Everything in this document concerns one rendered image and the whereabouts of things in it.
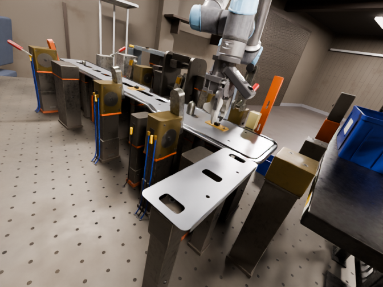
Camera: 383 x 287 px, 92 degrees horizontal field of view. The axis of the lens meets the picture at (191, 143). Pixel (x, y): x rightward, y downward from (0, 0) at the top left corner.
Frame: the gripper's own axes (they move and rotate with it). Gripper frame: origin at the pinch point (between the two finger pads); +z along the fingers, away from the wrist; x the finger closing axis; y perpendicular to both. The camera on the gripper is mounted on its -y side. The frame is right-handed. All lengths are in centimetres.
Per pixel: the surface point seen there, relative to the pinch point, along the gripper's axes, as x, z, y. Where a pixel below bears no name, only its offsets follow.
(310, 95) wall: -904, 50, 59
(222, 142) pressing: 10.0, 2.3, -8.2
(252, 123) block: -10.6, -0.2, -8.7
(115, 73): 15.5, -6.1, 39.3
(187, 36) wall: -284, -45, 266
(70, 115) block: 19, 24, 76
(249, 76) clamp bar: -15.5, -15.4, 0.1
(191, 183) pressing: 32.3, 2.4, -14.3
